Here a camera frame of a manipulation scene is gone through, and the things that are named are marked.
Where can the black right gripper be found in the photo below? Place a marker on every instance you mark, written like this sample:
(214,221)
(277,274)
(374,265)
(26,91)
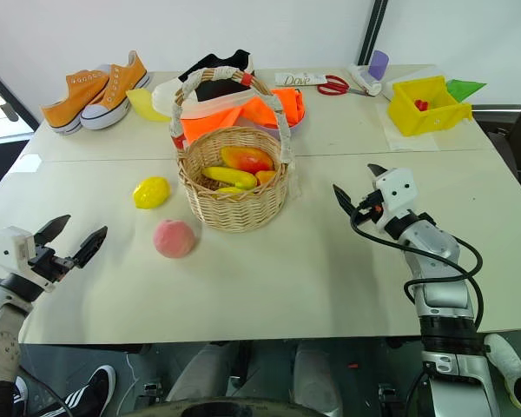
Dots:
(369,210)

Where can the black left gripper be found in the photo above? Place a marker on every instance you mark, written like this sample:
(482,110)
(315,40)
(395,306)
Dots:
(48,262)

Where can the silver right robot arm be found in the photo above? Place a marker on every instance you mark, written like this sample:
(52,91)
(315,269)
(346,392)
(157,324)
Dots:
(443,299)

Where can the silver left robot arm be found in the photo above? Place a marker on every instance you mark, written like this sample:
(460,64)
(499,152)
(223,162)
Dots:
(0,313)

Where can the small orange fruit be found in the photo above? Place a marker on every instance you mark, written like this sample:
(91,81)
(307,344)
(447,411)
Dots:
(265,176)

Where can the white paper sheet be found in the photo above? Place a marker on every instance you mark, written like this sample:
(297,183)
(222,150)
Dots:
(410,141)

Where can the yellow plastic box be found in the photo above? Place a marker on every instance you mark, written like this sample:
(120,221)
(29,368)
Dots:
(421,119)

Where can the yellow lemon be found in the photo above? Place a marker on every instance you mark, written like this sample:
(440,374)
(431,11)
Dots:
(151,193)

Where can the small red object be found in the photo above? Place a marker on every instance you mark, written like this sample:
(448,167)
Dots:
(422,105)

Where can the pink peach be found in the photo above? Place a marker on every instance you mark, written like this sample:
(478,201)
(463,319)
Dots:
(173,239)

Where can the red yellow mango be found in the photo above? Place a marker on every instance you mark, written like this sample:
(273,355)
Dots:
(247,160)

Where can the white Dove box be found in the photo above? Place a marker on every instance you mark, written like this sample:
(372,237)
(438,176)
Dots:
(301,79)

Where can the purple cup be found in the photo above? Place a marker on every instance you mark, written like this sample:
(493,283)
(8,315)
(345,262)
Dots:
(378,65)

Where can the orange canvas sneaker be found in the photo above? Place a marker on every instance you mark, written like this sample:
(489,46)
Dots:
(115,93)
(71,102)

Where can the green paper sheet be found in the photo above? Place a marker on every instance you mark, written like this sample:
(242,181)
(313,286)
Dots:
(466,87)

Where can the black striped sneaker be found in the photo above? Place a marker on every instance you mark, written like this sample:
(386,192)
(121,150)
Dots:
(84,393)

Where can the black chair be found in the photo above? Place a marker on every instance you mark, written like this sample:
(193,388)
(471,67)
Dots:
(519,147)

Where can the neon orange cloth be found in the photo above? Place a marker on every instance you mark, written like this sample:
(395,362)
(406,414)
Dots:
(208,123)

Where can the white black shoe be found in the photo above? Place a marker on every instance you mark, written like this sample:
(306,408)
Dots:
(167,93)

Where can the grey rounded leg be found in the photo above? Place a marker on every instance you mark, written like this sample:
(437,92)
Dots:
(314,378)
(195,375)

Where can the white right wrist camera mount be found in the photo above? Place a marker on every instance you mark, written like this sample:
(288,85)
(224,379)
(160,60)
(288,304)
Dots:
(399,191)

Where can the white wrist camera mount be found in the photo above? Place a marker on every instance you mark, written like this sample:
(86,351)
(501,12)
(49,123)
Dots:
(399,191)
(8,249)

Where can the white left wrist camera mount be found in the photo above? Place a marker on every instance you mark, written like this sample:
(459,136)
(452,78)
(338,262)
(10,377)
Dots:
(8,249)

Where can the dark window frame post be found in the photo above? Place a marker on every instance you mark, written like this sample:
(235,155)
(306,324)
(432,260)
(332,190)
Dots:
(371,30)

